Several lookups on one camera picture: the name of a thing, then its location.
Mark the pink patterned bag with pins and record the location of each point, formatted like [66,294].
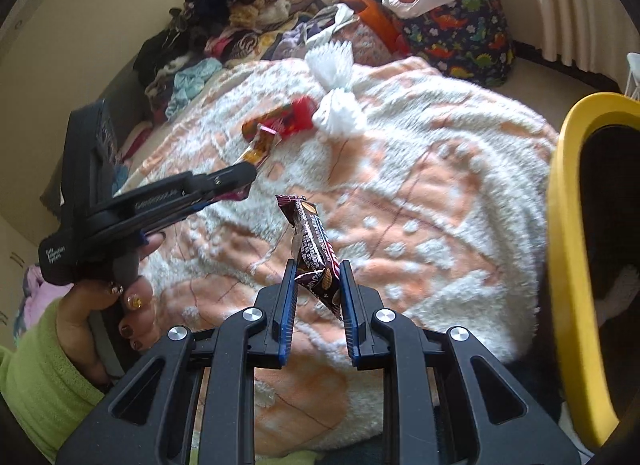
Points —
[365,42]

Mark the person's left hand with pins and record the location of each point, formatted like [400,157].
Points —
[80,325]

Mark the orange clear candy wrapper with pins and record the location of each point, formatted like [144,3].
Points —
[257,150]

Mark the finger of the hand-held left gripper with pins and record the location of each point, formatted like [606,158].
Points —
[225,176]
[200,205]

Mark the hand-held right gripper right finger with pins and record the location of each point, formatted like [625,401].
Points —
[350,312]

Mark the pink cloth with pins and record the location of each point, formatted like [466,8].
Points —
[35,290]

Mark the pile of clothes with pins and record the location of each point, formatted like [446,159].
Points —
[225,20]

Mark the brown snack wrapper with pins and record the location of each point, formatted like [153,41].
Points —
[312,245]

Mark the orange bag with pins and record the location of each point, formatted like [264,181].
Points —
[377,17]

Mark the light blue cloth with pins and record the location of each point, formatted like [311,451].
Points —
[192,82]

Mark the red plastic wrapper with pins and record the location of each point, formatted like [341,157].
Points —
[280,120]

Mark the orange and white fluffy blanket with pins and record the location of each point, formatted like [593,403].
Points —
[425,195]

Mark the yellow round bin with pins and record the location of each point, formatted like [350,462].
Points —
[562,195]

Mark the cream pleated curtain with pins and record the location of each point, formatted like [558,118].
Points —
[575,0]

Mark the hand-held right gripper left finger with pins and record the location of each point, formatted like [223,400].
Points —
[287,306]

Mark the white garment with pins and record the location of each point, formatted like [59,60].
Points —
[335,22]

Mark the person's left forearm green sleeve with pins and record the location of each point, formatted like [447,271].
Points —
[40,385]

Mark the dinosaur print fabric bag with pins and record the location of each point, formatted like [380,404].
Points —
[465,40]

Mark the dark teal cloth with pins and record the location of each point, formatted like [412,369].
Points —
[350,452]

